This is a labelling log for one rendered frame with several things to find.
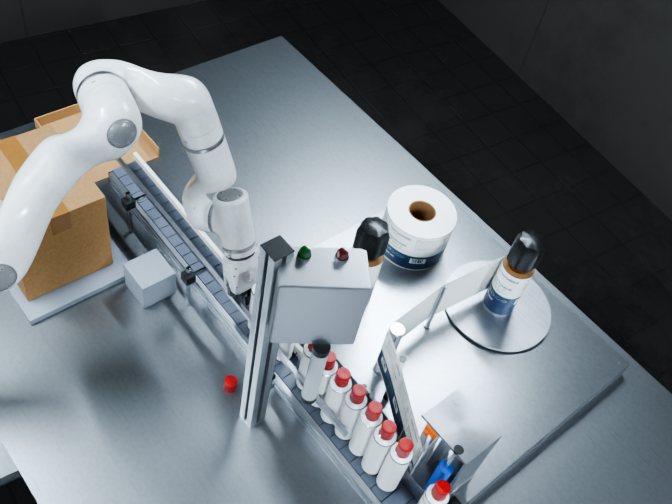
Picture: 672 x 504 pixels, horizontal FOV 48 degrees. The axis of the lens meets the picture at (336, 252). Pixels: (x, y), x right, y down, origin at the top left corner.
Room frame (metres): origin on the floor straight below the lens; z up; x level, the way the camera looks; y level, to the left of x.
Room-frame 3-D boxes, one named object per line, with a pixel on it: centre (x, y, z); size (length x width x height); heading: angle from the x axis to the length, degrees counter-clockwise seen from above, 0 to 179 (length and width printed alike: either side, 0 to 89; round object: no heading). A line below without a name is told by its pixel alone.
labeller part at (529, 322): (1.35, -0.48, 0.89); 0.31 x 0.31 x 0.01
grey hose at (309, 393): (0.82, -0.02, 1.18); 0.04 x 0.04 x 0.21
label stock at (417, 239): (1.50, -0.21, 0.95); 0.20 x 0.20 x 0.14
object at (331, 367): (0.93, -0.04, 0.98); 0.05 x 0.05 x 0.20
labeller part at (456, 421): (0.80, -0.34, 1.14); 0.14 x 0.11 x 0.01; 50
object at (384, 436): (0.79, -0.20, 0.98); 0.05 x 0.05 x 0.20
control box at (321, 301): (0.87, 0.02, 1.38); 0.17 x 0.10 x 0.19; 105
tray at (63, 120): (1.64, 0.80, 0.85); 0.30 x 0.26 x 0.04; 50
